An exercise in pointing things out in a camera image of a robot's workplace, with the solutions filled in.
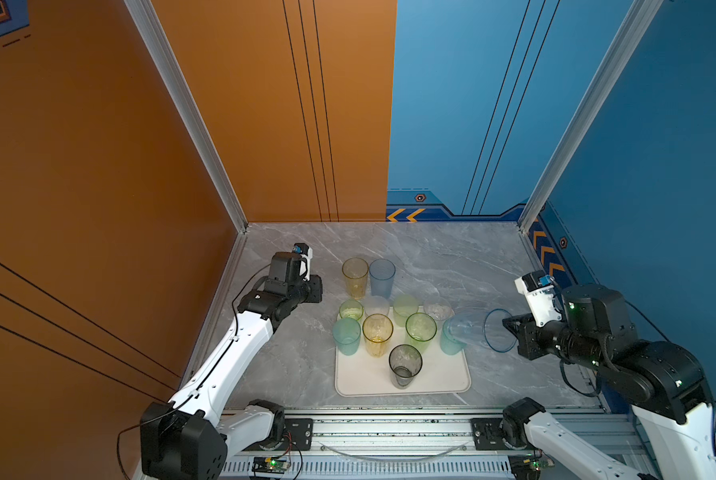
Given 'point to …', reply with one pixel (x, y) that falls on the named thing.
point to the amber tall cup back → (377, 329)
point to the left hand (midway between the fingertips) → (319, 278)
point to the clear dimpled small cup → (376, 305)
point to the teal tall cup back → (346, 332)
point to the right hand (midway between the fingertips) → (503, 319)
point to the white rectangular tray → (361, 374)
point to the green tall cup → (420, 330)
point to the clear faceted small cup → (438, 310)
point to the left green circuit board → (270, 465)
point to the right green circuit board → (529, 466)
